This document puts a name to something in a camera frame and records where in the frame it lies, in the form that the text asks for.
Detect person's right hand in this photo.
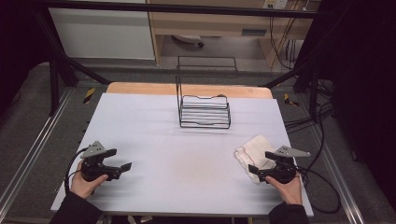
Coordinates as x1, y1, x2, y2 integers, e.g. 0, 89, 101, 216
264, 173, 304, 205

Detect black horizontal frame bar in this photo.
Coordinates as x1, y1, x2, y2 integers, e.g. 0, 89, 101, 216
31, 0, 325, 20

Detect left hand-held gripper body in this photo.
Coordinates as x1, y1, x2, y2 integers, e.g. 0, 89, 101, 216
79, 140, 122, 183

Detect white object under desk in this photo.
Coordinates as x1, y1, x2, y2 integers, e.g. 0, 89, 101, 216
171, 34, 205, 49

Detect bundle of black floor cables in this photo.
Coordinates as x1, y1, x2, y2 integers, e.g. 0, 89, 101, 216
284, 78, 336, 134

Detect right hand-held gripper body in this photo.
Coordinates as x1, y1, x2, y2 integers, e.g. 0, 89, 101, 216
259, 145, 312, 185

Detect black metal frame strut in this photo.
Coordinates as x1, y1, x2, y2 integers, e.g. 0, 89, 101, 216
31, 8, 112, 117
262, 52, 322, 123

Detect wooden desk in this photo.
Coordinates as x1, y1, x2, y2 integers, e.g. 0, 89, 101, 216
146, 0, 321, 67

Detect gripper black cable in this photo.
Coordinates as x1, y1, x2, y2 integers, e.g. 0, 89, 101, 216
64, 147, 91, 194
293, 166, 342, 215

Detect white wall socket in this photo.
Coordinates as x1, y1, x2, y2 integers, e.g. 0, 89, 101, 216
262, 0, 289, 9

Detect person's left hand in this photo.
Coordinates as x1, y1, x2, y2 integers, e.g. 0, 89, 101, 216
69, 161, 109, 200

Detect hanging desk cables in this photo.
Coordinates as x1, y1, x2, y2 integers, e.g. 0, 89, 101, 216
269, 15, 301, 71

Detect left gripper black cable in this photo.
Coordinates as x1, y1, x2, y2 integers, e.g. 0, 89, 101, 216
64, 147, 91, 194

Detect aluminium floor rail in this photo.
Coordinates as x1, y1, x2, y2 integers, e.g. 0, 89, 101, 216
311, 124, 366, 224
0, 88, 75, 213

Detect black curtain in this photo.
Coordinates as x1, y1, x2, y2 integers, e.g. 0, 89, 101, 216
306, 0, 396, 214
0, 0, 52, 111

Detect yellow black floor tape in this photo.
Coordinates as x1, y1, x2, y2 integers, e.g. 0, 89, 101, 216
283, 92, 301, 107
82, 87, 96, 105

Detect white cabinet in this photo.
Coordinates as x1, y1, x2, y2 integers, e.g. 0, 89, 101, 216
48, 0, 156, 61

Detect white towel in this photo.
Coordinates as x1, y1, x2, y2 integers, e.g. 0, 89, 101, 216
233, 134, 278, 185

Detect black wire rack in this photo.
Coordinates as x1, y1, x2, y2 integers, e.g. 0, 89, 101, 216
175, 55, 239, 130

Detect white table cover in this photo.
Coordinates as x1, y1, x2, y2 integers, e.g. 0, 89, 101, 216
50, 92, 315, 217

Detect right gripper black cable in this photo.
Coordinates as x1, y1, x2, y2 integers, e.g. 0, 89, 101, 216
293, 166, 342, 215

